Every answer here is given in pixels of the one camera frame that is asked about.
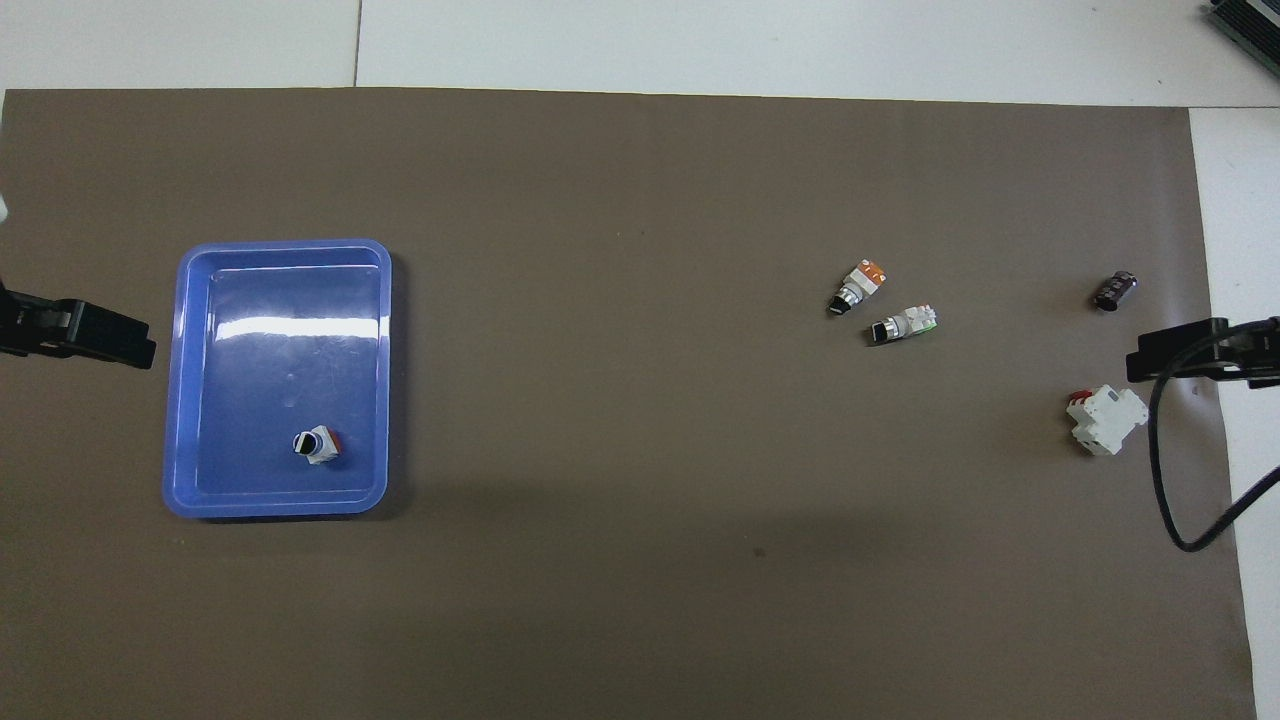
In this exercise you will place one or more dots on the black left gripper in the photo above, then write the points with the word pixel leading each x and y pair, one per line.
pixel 28 325

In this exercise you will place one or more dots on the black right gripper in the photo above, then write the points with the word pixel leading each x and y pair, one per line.
pixel 1250 350

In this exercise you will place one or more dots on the selector switch with bright green block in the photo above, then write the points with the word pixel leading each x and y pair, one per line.
pixel 318 445

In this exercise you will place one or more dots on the dark cylindrical capacitor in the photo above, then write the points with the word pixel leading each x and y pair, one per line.
pixel 1116 290

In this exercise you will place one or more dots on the white circuit breaker with red lever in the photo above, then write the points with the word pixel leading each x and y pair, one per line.
pixel 1105 420

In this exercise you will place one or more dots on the blue plastic tray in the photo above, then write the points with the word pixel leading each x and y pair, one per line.
pixel 280 350

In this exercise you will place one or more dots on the grey ribbed device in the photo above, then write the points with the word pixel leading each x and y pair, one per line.
pixel 1250 25

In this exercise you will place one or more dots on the brown table mat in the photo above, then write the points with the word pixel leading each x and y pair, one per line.
pixel 640 200

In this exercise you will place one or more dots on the selector switch with pale green block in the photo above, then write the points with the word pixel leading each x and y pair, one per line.
pixel 905 324

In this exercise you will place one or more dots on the selector switch with orange block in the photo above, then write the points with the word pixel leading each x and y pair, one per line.
pixel 860 284

